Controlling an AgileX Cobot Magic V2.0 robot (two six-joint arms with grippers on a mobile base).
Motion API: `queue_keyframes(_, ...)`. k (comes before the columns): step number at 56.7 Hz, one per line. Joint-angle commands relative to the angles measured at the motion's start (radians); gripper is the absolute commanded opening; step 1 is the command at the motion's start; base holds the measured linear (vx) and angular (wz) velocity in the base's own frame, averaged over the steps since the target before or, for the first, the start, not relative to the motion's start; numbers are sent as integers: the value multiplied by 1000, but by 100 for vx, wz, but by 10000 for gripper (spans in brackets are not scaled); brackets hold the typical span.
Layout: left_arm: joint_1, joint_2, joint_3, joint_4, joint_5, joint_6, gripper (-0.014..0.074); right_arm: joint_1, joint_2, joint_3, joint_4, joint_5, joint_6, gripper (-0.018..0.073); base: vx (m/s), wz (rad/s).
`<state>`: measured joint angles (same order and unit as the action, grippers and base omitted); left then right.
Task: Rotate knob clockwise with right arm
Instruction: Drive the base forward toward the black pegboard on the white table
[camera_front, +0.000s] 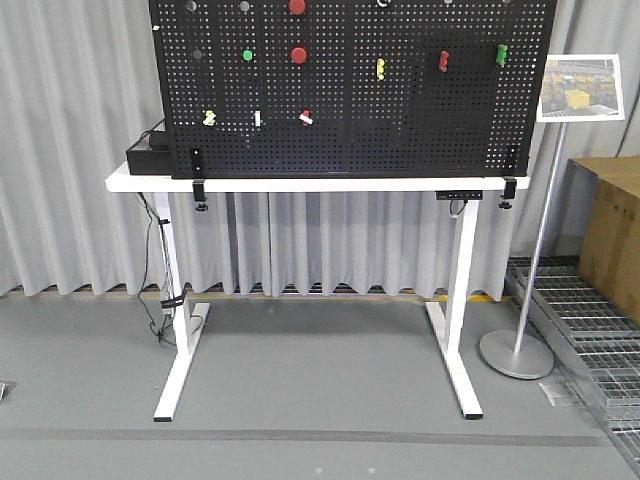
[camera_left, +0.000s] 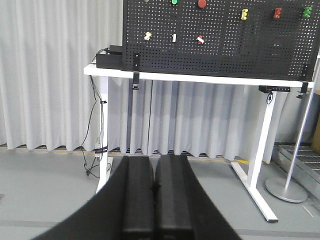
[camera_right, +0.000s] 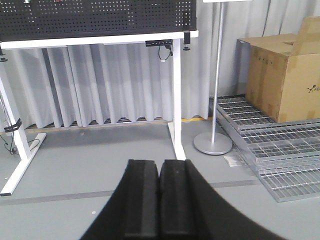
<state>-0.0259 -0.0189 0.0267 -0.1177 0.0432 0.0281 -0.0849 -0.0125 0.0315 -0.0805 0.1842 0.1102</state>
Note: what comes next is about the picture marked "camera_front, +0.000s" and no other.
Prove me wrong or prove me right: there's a red toggle switch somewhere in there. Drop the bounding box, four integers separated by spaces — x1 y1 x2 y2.
438 50 450 72

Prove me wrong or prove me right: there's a green toggle switch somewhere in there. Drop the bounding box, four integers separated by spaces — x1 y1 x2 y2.
496 44 508 66

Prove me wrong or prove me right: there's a black board clamp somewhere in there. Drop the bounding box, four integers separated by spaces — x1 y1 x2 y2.
190 147 208 212
498 145 519 210

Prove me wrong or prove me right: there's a green white rotary knob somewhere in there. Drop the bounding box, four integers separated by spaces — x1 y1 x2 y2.
254 110 265 127

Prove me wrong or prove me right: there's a left black board clamp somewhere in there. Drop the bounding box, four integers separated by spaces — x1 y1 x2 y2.
190 147 208 212

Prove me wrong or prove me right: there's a black box on desk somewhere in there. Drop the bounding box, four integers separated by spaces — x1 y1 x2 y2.
126 119 173 176

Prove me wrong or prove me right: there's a red white rotary knob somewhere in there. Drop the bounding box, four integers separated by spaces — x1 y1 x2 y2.
299 109 313 126

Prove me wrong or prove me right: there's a yellow toggle switch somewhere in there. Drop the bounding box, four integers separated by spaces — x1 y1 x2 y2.
376 58 386 81

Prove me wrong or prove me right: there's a red mushroom button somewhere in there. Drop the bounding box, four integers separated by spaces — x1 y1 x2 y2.
289 0 307 15
290 46 308 65

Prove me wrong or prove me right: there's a white standing desk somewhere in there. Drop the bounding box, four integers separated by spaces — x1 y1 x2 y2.
105 162 531 422

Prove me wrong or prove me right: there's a desk height control panel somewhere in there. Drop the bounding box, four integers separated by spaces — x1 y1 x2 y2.
436 190 483 201

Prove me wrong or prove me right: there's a brown cardboard box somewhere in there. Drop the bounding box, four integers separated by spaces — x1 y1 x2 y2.
574 156 639 321

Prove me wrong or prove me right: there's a silver sign stand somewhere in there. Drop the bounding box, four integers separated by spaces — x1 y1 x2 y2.
479 122 569 381

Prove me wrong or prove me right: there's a yellow white rotary knob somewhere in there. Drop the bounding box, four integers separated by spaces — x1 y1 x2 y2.
202 110 216 126

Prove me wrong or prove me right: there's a metal floor grating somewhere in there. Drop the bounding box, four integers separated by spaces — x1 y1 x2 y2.
529 257 639 472

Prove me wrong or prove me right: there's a right black board clamp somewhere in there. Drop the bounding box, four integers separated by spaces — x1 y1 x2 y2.
498 145 519 210

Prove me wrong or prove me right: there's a black power cable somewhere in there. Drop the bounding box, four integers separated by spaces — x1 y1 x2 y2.
134 192 209 344

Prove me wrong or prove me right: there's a framed photo sign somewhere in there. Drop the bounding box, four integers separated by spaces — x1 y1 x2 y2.
537 54 625 123

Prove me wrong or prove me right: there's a lower red mushroom button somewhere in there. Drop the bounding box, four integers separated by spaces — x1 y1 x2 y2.
290 46 308 65

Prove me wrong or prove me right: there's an upper red mushroom button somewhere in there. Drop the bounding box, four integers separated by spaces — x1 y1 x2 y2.
289 0 307 15

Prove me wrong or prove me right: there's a black perforated pegboard panel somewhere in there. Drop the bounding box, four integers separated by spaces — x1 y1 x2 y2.
149 1 556 179

